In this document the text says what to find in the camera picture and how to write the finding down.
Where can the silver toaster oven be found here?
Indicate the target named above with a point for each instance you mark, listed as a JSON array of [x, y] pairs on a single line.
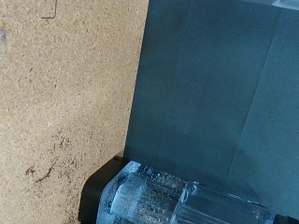
[[202, 93]]

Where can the silver oven knob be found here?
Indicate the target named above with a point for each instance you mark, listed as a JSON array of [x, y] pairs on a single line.
[[162, 202]]

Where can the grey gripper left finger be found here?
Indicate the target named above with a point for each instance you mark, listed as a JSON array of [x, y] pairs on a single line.
[[93, 193]]

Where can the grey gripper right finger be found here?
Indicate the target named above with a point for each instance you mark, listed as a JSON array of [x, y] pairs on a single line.
[[288, 220]]

